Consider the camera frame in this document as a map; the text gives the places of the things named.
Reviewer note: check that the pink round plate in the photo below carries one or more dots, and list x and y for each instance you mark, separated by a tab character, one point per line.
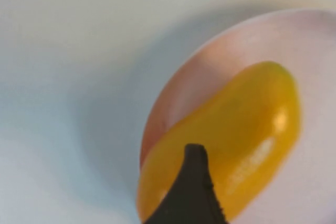
262	37

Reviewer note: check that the yellow mango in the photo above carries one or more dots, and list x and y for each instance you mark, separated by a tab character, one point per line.
249	108

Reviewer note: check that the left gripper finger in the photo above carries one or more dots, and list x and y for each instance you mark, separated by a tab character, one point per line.
191	195

